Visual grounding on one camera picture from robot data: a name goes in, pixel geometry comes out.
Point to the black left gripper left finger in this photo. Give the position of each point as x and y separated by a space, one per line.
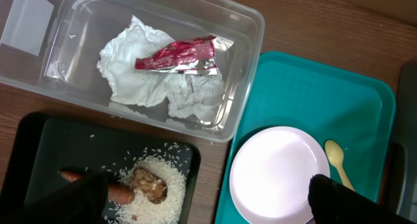
81 201

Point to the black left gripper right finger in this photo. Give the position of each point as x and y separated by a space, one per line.
333 203

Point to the orange carrot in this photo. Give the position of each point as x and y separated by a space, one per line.
117 193

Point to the pile of white rice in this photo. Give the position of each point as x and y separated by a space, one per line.
160 173

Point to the white napkin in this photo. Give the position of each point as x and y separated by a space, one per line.
187 95

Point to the red foil wrapper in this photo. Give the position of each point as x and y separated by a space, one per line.
195 56

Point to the brown food lump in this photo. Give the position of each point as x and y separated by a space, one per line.
149 185

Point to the grey dishwasher rack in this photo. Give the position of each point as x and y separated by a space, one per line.
398 190

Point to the yellow plastic spoon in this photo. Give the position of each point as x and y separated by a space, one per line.
335 157

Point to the large white plate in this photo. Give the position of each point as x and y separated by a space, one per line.
270 175

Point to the black plastic tray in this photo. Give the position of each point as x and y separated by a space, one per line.
44 144

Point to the teal serving tray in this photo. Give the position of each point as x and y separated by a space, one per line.
354 110

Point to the clear plastic bin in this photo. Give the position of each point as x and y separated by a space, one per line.
52 47

